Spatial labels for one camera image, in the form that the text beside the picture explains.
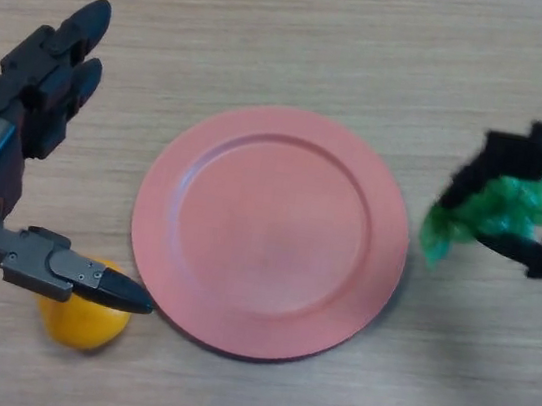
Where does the green grapes bunch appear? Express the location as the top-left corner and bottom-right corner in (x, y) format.
(416, 160), (542, 285)

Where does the pink round plate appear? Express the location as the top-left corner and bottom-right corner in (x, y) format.
(113, 87), (425, 381)

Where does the yellow pear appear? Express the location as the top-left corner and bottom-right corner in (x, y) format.
(31, 251), (138, 357)

